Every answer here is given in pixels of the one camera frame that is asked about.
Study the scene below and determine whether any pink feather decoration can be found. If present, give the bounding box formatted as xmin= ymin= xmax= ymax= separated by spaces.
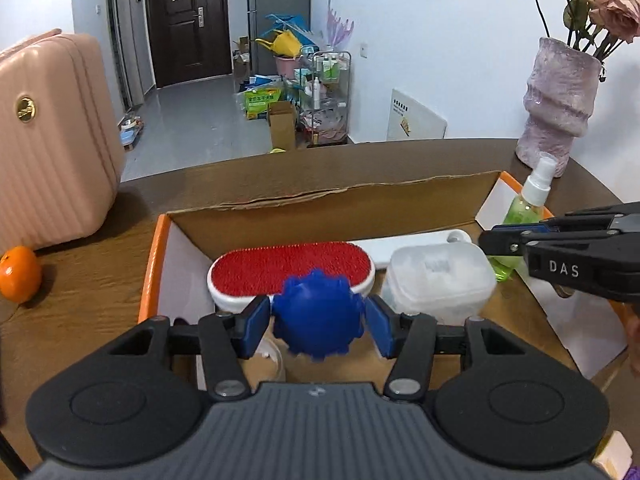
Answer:
xmin=326 ymin=0 xmax=355 ymax=52

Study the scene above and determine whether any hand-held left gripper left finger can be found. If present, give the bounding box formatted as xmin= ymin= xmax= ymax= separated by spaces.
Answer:
xmin=107 ymin=295 xmax=272 ymax=402

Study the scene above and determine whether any person's right hand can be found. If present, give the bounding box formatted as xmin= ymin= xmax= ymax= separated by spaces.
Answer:
xmin=622 ymin=305 xmax=640 ymax=356

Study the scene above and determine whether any green spray bottle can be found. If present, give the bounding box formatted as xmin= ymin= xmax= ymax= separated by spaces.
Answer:
xmin=492 ymin=151 xmax=557 ymax=282

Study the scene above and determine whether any white leaning board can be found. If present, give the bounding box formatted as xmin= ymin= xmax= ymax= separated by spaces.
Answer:
xmin=386 ymin=88 xmax=447 ymax=142

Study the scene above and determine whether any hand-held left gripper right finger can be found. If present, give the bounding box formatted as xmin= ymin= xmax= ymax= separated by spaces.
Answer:
xmin=364 ymin=295 xmax=532 ymax=403

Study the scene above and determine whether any blue spiky ball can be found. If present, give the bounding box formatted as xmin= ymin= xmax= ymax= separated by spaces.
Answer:
xmin=272 ymin=268 xmax=367 ymax=362

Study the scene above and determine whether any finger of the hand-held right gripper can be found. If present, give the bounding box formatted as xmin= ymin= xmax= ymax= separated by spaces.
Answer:
xmin=542 ymin=202 xmax=640 ymax=232
xmin=479 ymin=222 xmax=640 ymax=261

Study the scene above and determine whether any blue folding rack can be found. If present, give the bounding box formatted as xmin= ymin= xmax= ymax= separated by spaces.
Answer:
xmin=265 ymin=12 xmax=313 ymax=43

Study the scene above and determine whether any white and yellow charger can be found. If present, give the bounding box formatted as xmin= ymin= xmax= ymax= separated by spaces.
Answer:
xmin=591 ymin=431 xmax=634 ymax=476

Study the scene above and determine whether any brown floor cardboard box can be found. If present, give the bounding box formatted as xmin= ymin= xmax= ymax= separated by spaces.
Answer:
xmin=267 ymin=101 xmax=297 ymax=151

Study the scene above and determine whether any red printed cardboard box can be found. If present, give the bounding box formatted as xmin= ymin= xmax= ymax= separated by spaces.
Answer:
xmin=137 ymin=170 xmax=631 ymax=396

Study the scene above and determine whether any dried rose bouquet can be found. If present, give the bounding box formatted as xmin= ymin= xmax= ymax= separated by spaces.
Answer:
xmin=505 ymin=0 xmax=640 ymax=81

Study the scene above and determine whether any pink ceramic vase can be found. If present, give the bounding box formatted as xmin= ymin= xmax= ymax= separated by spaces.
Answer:
xmin=516 ymin=36 xmax=601 ymax=178

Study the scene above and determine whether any yellow watering can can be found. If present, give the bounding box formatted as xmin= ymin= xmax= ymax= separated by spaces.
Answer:
xmin=255 ymin=30 xmax=301 ymax=58

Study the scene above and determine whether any pet bowl stand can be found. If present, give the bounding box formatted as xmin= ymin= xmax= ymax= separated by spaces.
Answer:
xmin=119 ymin=116 xmax=144 ymax=152

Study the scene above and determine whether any pink bucket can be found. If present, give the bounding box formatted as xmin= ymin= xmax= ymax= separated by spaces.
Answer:
xmin=274 ymin=54 xmax=303 ymax=80

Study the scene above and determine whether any white plastic swab container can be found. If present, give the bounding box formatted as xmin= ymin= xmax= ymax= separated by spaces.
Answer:
xmin=382 ymin=245 xmax=497 ymax=326

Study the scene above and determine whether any pink suitcase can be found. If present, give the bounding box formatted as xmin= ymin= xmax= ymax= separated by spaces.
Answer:
xmin=0 ymin=29 xmax=126 ymax=252

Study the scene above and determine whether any green printed bag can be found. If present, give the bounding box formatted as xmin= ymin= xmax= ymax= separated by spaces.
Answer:
xmin=244 ymin=87 xmax=282 ymax=121

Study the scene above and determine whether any dark brown entrance door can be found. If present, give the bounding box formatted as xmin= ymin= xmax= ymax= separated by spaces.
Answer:
xmin=145 ymin=0 xmax=233 ymax=90

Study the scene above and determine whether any orange fruit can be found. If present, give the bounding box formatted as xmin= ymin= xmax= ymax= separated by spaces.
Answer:
xmin=0 ymin=246 xmax=42 ymax=304

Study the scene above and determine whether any red and white lint brush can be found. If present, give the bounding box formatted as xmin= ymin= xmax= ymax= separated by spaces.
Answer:
xmin=207 ymin=229 xmax=473 ymax=313

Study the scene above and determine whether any metal storage cart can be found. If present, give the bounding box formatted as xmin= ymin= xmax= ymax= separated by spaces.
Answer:
xmin=295 ymin=50 xmax=352 ymax=148

